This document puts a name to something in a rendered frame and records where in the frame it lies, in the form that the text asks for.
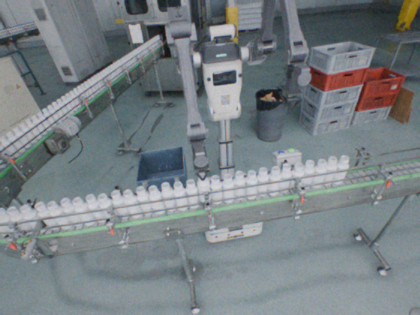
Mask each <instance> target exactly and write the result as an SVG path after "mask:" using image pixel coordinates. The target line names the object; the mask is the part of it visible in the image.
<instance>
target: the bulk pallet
mask: <svg viewBox="0 0 420 315"><path fill-rule="evenodd" d="M236 6H238V31H239V34H242V33H248V32H258V31H260V29H261V25H262V17H261V13H262V1H257V0H247V1H237V2H236ZM251 29H256V30H255V31H248V30H251ZM240 31H244V32H240Z"/></svg>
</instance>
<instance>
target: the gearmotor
mask: <svg viewBox="0 0 420 315"><path fill-rule="evenodd" d="M80 127H81V121H80V120H79V119H78V118H77V117H75V116H69V117H68V118H66V119H65V120H64V121H63V122H62V123H60V124H58V125H57V126H55V127H54V128H53V130H52V134H51V135H49V137H47V138H46V139H45V140H44V142H45V143H46V145H47V146H48V147H49V150H50V151H51V153H52V154H53V155H54V156H56V155H57V154H61V155H62V154H63V153H64V152H65V151H66V150H68V149H69V148H70V147H71V145H70V144H69V142H68V141H67V139H68V138H69V137H70V136H74V135H75V134H76V135H77V137H78V139H79V141H80V143H81V145H82V149H81V151H82V150H83V144H82V142H81V140H80V138H79V136H78V133H77V132H78V131H79V128H80ZM81 151H80V153H81ZM80 153H79V154H80ZM79 154H78V155H79ZM78 155H77V156H78ZM77 156H76V157H77ZM76 157H75V158H76ZM75 158H74V159H75ZM74 159H73V160H74ZM73 160H71V161H73ZM71 161H70V162H71ZM70 162H69V163H70Z"/></svg>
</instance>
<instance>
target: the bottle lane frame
mask: <svg viewBox="0 0 420 315"><path fill-rule="evenodd" d="M392 181H393V182H394V183H395V184H396V185H393V184H390V186H388V187H385V188H384V189H383V191H382V193H381V194H380V196H381V199H379V201H381V200H389V199H394V198H398V197H405V196H409V195H414V194H418V193H419V191H420V172H417V173H414V174H411V173H410V174H409V175H404V174H403V175H402V176H397V177H393V179H392ZM383 182H384V181H383V180H382V179H381V180H380V179H379V180H376V181H373V180H372V181H369V182H366V181H365V182H364V183H358V184H353V183H352V184H351V185H345V186H343V187H340V186H339V185H338V186H339V187H331V188H330V189H326V188H325V190H319V189H318V190H317V191H312V192H308V193H306V196H305V197H306V198H307V201H306V202H305V200H304V202H302V203H301V205H300V208H299V209H300V210H301V214H300V215H307V214H310V213H315V212H324V211H328V210H332V209H340V208H344V207H349V206H357V205H361V204H365V203H371V201H373V199H372V198H371V195H370V194H371V191H374V190H373V189H374V187H375V186H379V187H378V188H377V189H376V192H377V193H378V191H379V190H380V188H381V186H382V184H383ZM298 199H299V196H298V195H297V194H294V195H292V194H291V195H290V196H285V195H283V196H282V197H277V195H276V198H272V199H271V198H270V197H269V199H263V200H260V201H256V199H255V202H249V201H247V202H246V203H241V201H240V204H237V205H234V203H232V205H227V204H226V206H224V207H220V206H219V205H218V208H213V209H212V211H211V214H214V219H215V223H214V225H215V228H214V229H215V230H222V229H226V228H230V227H238V226H243V225H248V224H256V223H260V222H264V221H273V220H277V219H282V218H289V217H293V215H294V214H295V211H294V208H293V207H294V205H295V201H296V200H298ZM108 229H109V228H107V226H106V224H105V225H104V226H98V225H97V226H96V227H92V228H91V227H89V228H88V229H83V227H82V229H80V230H76V228H75V230H74V231H70V232H68V230H67V232H60V231H59V232H57V233H51V234H49V235H45V233H44V235H41V236H38V238H39V239H40V240H41V241H43V242H47V243H49V244H50V245H58V247H57V249H56V251H57V252H58V253H55V254H53V256H54V257H57V256H61V255H65V254H74V253H82V252H86V251H94V250H99V249H103V248H111V247H119V246H121V245H120V244H119V241H118V240H117V238H116V235H115V234H112V233H111V232H110V234H108V233H107V232H108ZM115 229H116V231H117V233H118V234H119V236H120V237H121V239H123V236H124V232H123V231H122V229H126V230H127V232H126V233H128V234H129V236H130V237H128V241H127V244H128V245H132V244H136V243H140V242H149V241H154V240H158V239H165V236H164V232H165V231H169V230H175V229H181V230H183V233H184V236H187V235H192V234H196V233H204V232H208V231H210V229H209V219H208V213H207V212H205V209H204V207H203V210H202V211H197V209H196V211H190V210H189V212H185V213H183V212H182V211H181V213H179V214H175V212H174V213H173V214H171V215H167V213H166V215H165V216H161V217H160V216H159V217H152V216H151V218H149V219H145V218H143V219H142V220H137V219H136V220H135V221H131V222H130V220H129V221H128V222H127V223H122V221H121V223H118V224H116V225H115Z"/></svg>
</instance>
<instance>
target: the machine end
mask: <svg viewBox="0 0 420 315"><path fill-rule="evenodd" d="M117 3H118V5H120V10H121V15H122V18H123V20H124V25H125V28H126V31H127V35H128V40H129V41H128V42H127V43H128V45H130V48H131V50H132V51H134V50H135V49H137V47H140V46H142V45H143V44H145V43H146V42H148V41H150V40H151V39H152V38H154V37H156V36H157V35H160V37H161V35H163V34H165V32H166V28H165V26H169V25H170V22H169V17H168V11H167V8H178V7H183V6H187V11H188V15H189V19H190V23H195V27H196V43H195V44H191V48H192V47H193V53H200V51H201V49H202V47H203V44H204V43H209V42H210V41H208V40H207V36H206V28H207V27H208V25H209V23H208V20H207V10H206V0H118V1H117ZM130 23H140V26H141V29H142V35H143V38H144V42H145V43H133V42H132V40H131V34H130V29H129V26H128V24H130ZM165 35H166V34H165ZM165 35H163V36H162V37H164V36H165ZM165 37H166V36H165ZM165 37H164V38H165ZM164 38H163V39H164ZM165 39H167V38H165ZM165 39H164V40H165ZM161 40H162V39H161ZM164 40H162V41H164ZM175 49H176V48H175V47H174V46H171V47H170V48H169V50H170V51H169V52H168V53H167V54H166V55H165V56H164V57H163V58H162V59H161V60H159V62H158V63H157V64H156V65H157V72H158V75H159V79H160V84H161V91H184V89H183V84H182V76H181V74H179V72H178V67H177V66H176V64H175V59H174V55H173V50H175ZM193 78H194V83H195V88H196V91H198V89H199V87H200V85H201V83H204V81H203V67H200V68H194V69H193ZM139 81H140V83H139V85H140V86H142V90H143V91H147V92H148V93H147V94H146V96H150V95H152V93H149V91H160V89H159V86H158V80H157V77H156V74H155V68H154V66H153V67H151V68H150V69H149V70H148V71H147V72H146V73H144V74H143V75H142V76H141V77H140V78H139Z"/></svg>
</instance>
